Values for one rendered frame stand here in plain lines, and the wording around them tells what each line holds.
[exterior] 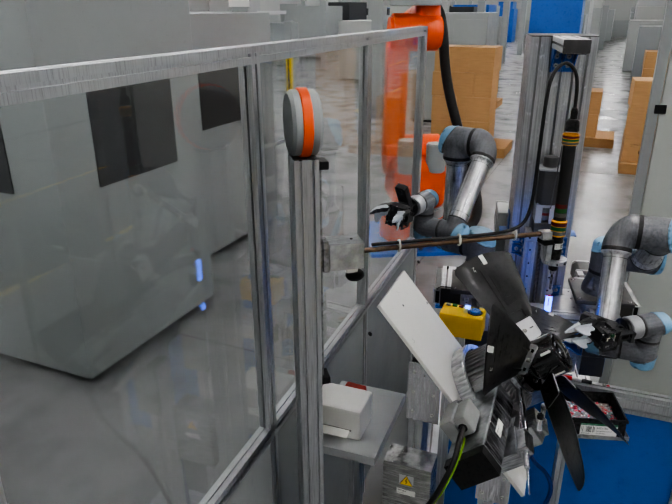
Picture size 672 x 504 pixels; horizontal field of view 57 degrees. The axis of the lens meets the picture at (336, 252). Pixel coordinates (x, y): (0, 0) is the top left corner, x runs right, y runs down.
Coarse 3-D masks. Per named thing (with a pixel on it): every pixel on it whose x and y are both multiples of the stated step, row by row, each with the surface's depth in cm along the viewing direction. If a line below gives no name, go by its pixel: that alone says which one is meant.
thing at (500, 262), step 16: (496, 256) 188; (464, 272) 182; (480, 272) 184; (496, 272) 185; (512, 272) 186; (480, 288) 182; (496, 288) 182; (512, 288) 183; (480, 304) 180; (496, 304) 180; (512, 304) 181; (528, 304) 182
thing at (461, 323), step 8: (440, 312) 229; (448, 312) 229; (456, 312) 229; (464, 312) 229; (448, 320) 229; (456, 320) 228; (464, 320) 226; (472, 320) 225; (480, 320) 224; (448, 328) 230; (456, 328) 229; (464, 328) 227; (472, 328) 226; (480, 328) 225; (456, 336) 230; (464, 336) 229; (472, 336) 227; (480, 336) 226
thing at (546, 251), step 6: (546, 234) 170; (552, 234) 170; (540, 240) 172; (546, 240) 170; (552, 240) 170; (546, 246) 172; (552, 246) 172; (540, 252) 175; (546, 252) 172; (546, 258) 173; (564, 258) 175; (546, 264) 174; (552, 264) 172; (558, 264) 172; (564, 264) 172
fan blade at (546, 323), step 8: (544, 312) 206; (536, 320) 199; (544, 320) 200; (552, 320) 200; (560, 320) 202; (544, 328) 193; (552, 328) 194; (560, 328) 195; (568, 328) 197; (560, 336) 188; (568, 336) 190
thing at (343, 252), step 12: (324, 240) 154; (336, 240) 156; (348, 240) 156; (360, 240) 156; (324, 252) 154; (336, 252) 154; (348, 252) 155; (360, 252) 156; (324, 264) 156; (336, 264) 155; (348, 264) 156; (360, 264) 157
